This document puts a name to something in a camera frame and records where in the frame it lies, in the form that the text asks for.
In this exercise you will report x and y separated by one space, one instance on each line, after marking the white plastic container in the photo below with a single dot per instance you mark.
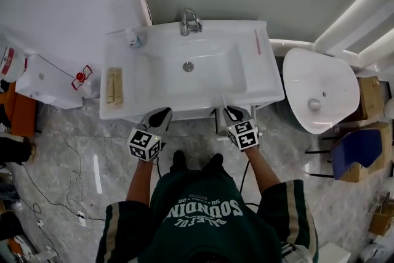
46 80

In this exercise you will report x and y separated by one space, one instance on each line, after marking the person's right leg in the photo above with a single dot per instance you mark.
213 163

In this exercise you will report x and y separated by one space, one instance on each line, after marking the person's left leg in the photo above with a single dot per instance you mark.
178 161

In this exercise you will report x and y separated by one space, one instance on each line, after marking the white oval basin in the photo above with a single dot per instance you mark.
320 80

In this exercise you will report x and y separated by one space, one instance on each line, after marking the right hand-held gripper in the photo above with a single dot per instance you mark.
244 135

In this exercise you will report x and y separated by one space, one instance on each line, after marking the person's left forearm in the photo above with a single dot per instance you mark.
140 181

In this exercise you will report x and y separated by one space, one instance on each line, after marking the black bag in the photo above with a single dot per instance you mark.
13 149

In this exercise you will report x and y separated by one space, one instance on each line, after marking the white square box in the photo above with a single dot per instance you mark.
335 252

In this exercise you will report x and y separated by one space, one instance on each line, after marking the red and white bow ornament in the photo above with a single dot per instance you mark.
81 77

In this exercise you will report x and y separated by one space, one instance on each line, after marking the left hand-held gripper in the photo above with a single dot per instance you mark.
144 143

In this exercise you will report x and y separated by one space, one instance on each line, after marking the chrome faucet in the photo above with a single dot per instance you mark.
191 23

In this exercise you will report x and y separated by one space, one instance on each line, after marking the open cardboard box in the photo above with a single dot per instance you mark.
381 218

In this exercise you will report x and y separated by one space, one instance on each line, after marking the person's leg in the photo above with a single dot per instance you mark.
178 161
213 163

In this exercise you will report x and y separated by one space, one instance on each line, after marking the white power strip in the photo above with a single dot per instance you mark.
82 218

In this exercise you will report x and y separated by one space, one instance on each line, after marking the pink toothbrush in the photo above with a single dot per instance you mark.
257 41

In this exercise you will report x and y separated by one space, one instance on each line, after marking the clear soap pump bottle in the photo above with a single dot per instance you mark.
137 38

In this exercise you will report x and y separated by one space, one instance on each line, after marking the person's right forearm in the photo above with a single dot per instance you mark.
261 169

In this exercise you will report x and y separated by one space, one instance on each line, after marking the blue chair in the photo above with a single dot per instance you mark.
354 151

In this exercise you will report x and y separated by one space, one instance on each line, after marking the white curved pipe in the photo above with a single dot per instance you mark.
292 44

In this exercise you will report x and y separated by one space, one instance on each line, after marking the metal sink drain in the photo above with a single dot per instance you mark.
188 66

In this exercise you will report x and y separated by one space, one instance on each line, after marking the green printed shirt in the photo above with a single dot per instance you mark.
203 224

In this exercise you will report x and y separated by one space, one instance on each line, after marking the white sack red label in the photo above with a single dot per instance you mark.
10 63

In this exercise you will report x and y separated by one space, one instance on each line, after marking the orange box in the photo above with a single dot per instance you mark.
21 111

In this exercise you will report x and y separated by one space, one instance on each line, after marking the white sink vanity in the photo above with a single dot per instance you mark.
203 83

